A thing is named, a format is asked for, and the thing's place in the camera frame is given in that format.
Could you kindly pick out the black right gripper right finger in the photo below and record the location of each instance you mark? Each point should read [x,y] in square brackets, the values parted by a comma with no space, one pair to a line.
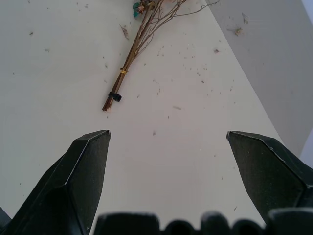
[266,176]

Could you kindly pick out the small green-brown food scrap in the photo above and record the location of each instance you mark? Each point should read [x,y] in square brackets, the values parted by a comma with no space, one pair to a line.
[237,31]

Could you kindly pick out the dried petal fragment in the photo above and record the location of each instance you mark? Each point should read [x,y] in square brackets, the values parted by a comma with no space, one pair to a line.
[245,18]

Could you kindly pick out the dried leaf fragment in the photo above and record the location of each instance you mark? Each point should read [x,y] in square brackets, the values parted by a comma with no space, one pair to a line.
[125,31]

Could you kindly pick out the dried flower bouquet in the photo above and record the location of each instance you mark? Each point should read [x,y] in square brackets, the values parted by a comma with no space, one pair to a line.
[137,49]

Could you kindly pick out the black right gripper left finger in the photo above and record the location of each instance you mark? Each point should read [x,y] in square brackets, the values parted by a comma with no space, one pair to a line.
[71,183]

